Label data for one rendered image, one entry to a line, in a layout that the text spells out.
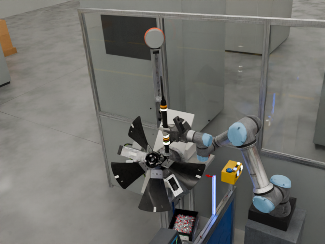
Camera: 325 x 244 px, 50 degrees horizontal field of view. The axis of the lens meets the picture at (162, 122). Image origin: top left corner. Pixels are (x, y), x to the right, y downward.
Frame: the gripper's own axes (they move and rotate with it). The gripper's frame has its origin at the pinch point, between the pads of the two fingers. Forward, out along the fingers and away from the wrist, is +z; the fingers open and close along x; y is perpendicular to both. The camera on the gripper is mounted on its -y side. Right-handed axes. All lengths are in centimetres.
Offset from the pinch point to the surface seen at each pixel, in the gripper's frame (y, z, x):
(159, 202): 50, -5, -17
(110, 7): -32, 186, 190
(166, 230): 23, -36, -59
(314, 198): 80, -94, 70
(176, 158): 33.4, -2.7, 12.9
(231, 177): 43, -42, 21
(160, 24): -48, 39, 70
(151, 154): 23.6, 8.7, -2.8
